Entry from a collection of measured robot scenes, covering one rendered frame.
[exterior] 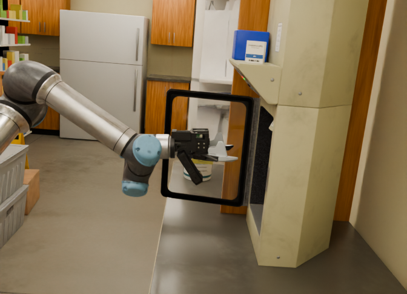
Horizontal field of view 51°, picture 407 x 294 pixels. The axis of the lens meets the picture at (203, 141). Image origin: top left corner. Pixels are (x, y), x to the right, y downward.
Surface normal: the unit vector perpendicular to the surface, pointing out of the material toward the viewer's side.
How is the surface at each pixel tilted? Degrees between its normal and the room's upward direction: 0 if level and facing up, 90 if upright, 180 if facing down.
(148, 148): 46
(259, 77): 90
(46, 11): 90
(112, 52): 90
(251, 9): 90
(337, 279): 0
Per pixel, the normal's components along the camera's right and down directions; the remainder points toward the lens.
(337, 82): 0.72, 0.22
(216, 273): 0.08, -0.97
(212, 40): -0.51, 0.33
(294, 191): 0.01, 0.24
